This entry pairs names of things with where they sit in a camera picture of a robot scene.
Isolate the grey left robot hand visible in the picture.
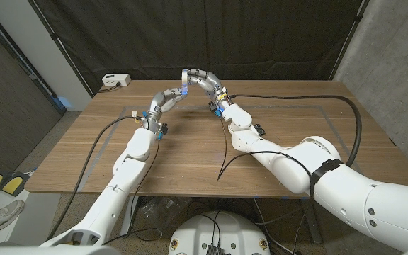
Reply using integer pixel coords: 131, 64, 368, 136
141, 87, 190, 134

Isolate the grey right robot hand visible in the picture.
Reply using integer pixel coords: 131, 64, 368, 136
181, 68, 233, 114

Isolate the white power outlet box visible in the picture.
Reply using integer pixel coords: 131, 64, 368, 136
101, 73, 132, 87

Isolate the black floor mat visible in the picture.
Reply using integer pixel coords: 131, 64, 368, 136
33, 0, 368, 96

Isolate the clear plastic bag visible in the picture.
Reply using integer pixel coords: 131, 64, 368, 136
142, 196, 191, 227

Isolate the black backdrop stand pole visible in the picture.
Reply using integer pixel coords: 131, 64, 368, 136
28, 0, 94, 98
329, 0, 370, 81

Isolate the white table leg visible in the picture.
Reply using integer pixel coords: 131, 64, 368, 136
120, 195, 140, 238

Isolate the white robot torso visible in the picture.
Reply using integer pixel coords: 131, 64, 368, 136
168, 211, 271, 255

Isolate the grey table leg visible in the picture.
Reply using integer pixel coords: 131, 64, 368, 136
299, 198, 324, 245

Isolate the thin black left wrist cable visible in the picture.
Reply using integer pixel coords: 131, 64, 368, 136
103, 140, 164, 245

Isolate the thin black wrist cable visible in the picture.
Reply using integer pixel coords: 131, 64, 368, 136
216, 118, 313, 199
103, 140, 164, 245

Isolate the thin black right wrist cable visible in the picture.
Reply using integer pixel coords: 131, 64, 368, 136
216, 118, 313, 199

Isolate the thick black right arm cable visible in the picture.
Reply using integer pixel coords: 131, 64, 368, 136
228, 94, 363, 167

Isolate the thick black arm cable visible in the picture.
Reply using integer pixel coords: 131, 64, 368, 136
228, 94, 363, 167
46, 115, 143, 242

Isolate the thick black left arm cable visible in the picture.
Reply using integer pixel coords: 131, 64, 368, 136
46, 115, 143, 242

